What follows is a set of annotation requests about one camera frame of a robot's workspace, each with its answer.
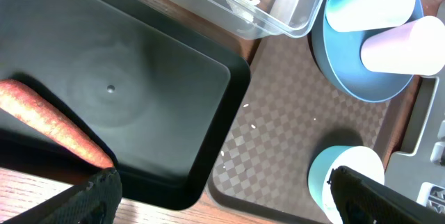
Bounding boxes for black tray bin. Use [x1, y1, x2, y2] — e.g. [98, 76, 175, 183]
[1, 0, 250, 210]

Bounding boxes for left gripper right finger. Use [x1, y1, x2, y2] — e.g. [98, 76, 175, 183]
[327, 166, 444, 224]

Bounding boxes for orange carrot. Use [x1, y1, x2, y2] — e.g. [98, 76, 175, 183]
[1, 79, 114, 168]

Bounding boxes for dark blue plate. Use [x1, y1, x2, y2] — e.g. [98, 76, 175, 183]
[311, 0, 413, 103]

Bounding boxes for light blue bowl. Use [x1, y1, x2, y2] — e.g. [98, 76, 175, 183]
[307, 145, 385, 224]

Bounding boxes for pink cup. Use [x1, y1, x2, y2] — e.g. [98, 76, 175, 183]
[360, 16, 444, 76]

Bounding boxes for light blue cup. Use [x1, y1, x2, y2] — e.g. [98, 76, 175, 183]
[325, 0, 416, 33]

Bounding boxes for brown serving tray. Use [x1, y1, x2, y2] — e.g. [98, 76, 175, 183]
[207, 36, 416, 223]

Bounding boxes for grey dishwasher rack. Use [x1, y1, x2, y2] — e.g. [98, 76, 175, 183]
[385, 70, 444, 214]

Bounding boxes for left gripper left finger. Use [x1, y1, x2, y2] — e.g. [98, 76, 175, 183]
[6, 168, 122, 224]

